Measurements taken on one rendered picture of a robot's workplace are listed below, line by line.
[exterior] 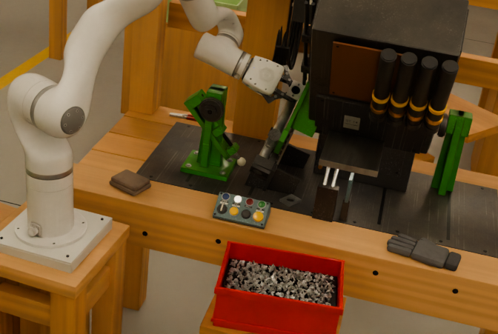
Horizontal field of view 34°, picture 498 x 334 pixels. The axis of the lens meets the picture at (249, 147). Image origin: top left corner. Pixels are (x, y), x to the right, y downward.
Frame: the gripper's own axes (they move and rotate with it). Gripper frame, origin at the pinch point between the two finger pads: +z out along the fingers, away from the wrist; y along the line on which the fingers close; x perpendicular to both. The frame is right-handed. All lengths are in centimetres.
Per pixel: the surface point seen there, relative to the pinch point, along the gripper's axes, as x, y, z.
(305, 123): -5.1, -8.8, 7.2
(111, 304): 15, -78, -19
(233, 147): 11.4, -20.5, -8.5
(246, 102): 35.5, 2.7, -11.4
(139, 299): 107, -68, -14
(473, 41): 392, 271, 134
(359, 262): -10, -40, 37
